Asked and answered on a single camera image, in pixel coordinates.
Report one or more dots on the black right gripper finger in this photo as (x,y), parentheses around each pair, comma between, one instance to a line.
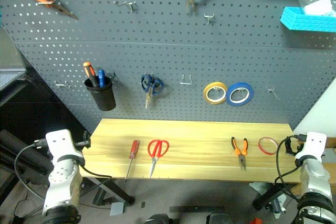
(287,143)
(288,152)

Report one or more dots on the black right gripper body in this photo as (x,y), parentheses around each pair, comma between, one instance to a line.
(295,148)

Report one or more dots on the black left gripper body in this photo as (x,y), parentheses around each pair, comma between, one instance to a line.
(80,144)

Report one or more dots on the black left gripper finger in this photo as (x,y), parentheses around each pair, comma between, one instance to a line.
(85,135)
(89,142)

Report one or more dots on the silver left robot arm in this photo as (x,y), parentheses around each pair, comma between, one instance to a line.
(63,182)

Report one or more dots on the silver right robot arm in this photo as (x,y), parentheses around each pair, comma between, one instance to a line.
(316,190)

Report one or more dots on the grey metal pegboard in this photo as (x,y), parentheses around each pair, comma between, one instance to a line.
(168,51)

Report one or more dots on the thin red tape roll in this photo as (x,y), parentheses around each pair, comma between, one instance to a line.
(262,151)

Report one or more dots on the black plastic cup holder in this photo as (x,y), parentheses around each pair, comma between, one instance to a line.
(102,96)

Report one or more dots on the orange black needle-nose pliers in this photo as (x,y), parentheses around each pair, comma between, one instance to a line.
(241,153)

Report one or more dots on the black metal table leg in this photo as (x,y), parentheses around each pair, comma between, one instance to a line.
(115,191)
(267,195)

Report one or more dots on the silver metal pegboard hook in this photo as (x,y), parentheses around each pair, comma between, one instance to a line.
(186,80)
(271,91)
(63,85)
(129,5)
(209,18)
(50,1)

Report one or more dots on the black cylindrical machine part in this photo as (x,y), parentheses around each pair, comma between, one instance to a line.
(23,153)

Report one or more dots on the grey foot pedal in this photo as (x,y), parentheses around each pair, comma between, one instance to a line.
(116,208)

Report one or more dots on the blue tape roll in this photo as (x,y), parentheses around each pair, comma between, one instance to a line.
(231,98)

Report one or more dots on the small red object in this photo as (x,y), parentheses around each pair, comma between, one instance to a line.
(256,221)

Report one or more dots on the yellow tape roll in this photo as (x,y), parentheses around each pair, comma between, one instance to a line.
(207,96)

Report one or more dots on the dark rounded shape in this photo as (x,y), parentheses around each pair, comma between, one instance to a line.
(160,219)
(218,218)

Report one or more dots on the black flat floor bar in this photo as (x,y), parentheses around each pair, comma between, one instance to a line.
(197,209)

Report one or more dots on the cyan plastic basket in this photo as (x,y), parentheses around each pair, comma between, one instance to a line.
(304,22)

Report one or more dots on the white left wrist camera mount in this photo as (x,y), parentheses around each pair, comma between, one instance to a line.
(61,144)

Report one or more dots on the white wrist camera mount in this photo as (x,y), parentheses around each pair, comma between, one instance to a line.
(313,144)
(61,144)

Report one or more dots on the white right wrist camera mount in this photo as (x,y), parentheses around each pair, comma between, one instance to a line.
(313,144)

